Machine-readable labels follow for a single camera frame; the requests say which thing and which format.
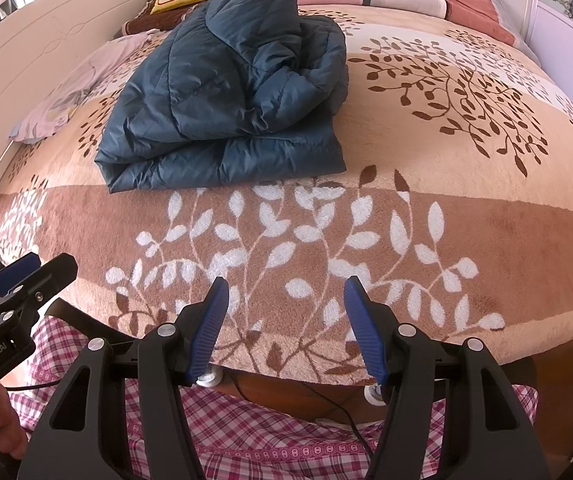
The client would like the brown wooden bed frame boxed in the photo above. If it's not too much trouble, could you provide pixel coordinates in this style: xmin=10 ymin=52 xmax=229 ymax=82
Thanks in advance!
xmin=46 ymin=300 xmax=573 ymax=426

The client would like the pink plaid clothing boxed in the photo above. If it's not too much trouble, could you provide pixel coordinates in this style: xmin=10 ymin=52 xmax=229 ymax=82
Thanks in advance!
xmin=9 ymin=317 xmax=540 ymax=480

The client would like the salmon pink pillow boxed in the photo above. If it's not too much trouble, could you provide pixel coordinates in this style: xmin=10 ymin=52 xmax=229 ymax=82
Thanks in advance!
xmin=421 ymin=0 xmax=517 ymax=43

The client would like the black cable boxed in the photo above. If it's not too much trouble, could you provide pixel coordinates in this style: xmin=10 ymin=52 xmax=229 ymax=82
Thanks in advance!
xmin=4 ymin=380 xmax=67 ymax=393
xmin=226 ymin=374 xmax=382 ymax=461

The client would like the dark teal quilted jacket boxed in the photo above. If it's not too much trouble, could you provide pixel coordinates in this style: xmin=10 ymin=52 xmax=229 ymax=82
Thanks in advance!
xmin=94 ymin=0 xmax=350 ymax=195

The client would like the lilac floral sheet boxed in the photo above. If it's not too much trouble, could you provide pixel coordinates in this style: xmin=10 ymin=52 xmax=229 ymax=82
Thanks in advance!
xmin=9 ymin=30 xmax=167 ymax=143

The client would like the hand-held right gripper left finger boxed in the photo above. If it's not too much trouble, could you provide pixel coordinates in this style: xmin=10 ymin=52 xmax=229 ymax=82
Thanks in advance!
xmin=18 ymin=276 xmax=230 ymax=480

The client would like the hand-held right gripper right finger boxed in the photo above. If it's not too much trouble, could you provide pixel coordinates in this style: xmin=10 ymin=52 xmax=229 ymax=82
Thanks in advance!
xmin=344 ymin=275 xmax=550 ymax=480

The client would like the white headboard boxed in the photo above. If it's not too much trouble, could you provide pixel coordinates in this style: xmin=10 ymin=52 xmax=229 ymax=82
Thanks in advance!
xmin=0 ymin=0 xmax=160 ymax=206

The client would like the beige leaf-patterned blanket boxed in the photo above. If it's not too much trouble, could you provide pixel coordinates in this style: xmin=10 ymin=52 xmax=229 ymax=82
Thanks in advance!
xmin=0 ymin=2 xmax=573 ymax=386

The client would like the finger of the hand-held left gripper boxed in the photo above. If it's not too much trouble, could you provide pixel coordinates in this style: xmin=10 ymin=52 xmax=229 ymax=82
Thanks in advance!
xmin=0 ymin=252 xmax=42 ymax=296
xmin=16 ymin=253 xmax=78 ymax=311

